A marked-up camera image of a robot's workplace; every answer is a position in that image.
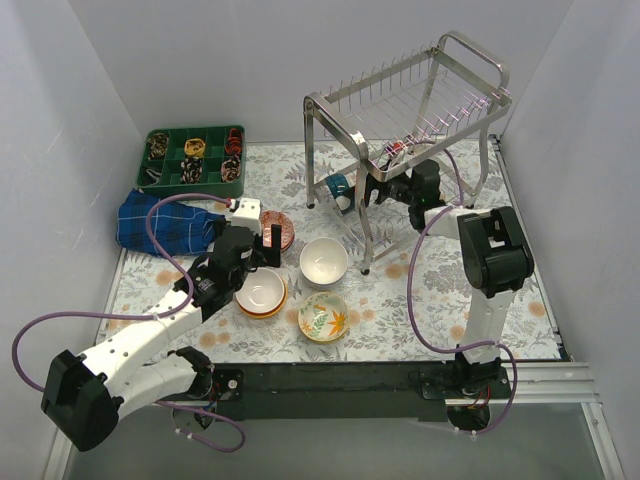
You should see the red diamond patterned bowl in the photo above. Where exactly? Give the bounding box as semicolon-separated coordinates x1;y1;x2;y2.
260;210;295;236

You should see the dark floral rolled tie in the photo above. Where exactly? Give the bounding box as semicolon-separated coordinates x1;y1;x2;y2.
180;156;203;184

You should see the orange flower patterned plate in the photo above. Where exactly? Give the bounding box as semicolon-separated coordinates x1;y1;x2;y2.
298;292;349;336

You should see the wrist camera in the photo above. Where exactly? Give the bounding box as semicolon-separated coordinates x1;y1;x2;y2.
229;197;262;235
384;141;413;163

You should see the brown rolled tie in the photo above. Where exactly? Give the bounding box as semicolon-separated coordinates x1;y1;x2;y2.
147;132;169;160

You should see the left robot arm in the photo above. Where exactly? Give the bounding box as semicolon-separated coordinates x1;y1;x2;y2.
41;214;280;452

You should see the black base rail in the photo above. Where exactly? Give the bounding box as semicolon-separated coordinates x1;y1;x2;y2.
208;361;511;422

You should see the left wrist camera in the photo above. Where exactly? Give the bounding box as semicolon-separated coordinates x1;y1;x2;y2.
229;197;262;235

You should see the orange bowl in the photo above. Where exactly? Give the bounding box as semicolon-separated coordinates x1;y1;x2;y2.
237;279;290;320

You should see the orange black rolled tie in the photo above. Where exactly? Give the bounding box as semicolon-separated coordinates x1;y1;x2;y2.
225;127;244;156

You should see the stainless steel dish rack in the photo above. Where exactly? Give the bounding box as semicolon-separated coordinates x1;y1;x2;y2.
303;30;512;274

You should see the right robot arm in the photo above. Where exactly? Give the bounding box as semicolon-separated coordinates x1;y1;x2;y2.
364;160;534;398

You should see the green compartment tray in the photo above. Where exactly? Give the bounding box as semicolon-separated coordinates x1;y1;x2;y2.
136;125;246;198

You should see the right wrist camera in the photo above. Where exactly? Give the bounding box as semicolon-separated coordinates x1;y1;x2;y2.
384;141;413;163

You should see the blue plaid cloth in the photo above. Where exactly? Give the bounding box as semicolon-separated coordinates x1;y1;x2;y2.
116;190;226;256

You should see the green patterned plate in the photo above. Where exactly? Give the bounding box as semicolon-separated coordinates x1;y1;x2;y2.
303;330;348;344

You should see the aluminium frame rail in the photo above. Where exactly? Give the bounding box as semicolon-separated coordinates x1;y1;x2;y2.
59;362;601;409

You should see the yellow rolled tie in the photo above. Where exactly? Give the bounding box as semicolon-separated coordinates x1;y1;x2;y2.
184;138;206;157

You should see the white bowl front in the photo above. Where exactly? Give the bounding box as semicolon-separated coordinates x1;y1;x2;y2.
302;275;344;291

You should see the teal rimmed white bowl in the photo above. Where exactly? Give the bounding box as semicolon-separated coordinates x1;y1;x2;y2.
324;173;356;214

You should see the blue white patterned bowl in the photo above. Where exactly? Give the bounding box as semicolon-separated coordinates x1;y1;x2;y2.
281;228;295;252

